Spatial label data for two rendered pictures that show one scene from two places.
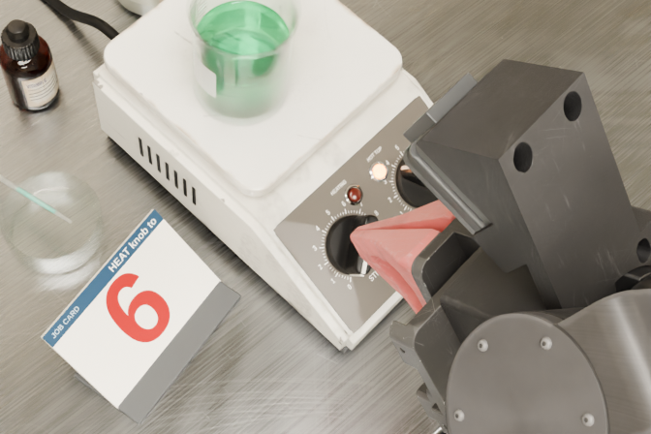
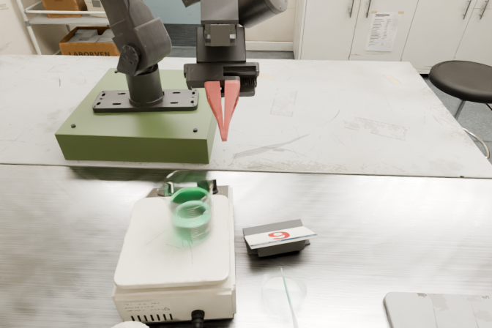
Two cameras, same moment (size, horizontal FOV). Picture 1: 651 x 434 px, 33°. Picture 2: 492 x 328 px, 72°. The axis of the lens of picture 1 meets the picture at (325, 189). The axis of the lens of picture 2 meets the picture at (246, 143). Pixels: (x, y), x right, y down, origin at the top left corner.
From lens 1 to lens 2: 52 cm
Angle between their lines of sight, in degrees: 70
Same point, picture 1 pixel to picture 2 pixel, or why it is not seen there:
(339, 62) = (155, 211)
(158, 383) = (286, 223)
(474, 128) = (229, 7)
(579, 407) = not seen: outside the picture
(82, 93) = not seen: outside the picture
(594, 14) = (38, 225)
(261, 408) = (263, 202)
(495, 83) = (211, 15)
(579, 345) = not seen: outside the picture
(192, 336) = (266, 228)
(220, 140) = (220, 215)
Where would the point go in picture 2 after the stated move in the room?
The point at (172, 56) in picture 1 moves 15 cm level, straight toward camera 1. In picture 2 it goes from (203, 255) to (279, 178)
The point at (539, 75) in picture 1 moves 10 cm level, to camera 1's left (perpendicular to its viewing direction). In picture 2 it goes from (204, 4) to (258, 29)
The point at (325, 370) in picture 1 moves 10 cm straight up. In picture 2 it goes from (239, 198) to (238, 151)
